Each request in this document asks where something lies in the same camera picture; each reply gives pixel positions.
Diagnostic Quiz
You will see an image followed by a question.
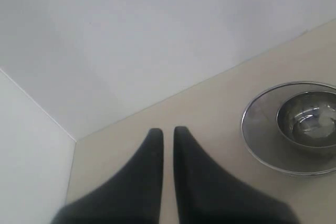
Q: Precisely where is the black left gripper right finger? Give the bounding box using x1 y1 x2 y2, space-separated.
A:
173 126 299 223

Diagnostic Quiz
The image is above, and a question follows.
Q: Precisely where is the small stainless steel bowl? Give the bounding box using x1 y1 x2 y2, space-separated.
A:
276 90 335 155

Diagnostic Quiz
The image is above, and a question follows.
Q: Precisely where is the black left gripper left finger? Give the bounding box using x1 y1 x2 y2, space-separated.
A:
52 129 164 223

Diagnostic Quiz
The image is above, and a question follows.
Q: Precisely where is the steel mesh colander basket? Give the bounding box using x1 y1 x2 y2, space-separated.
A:
240 81 335 176

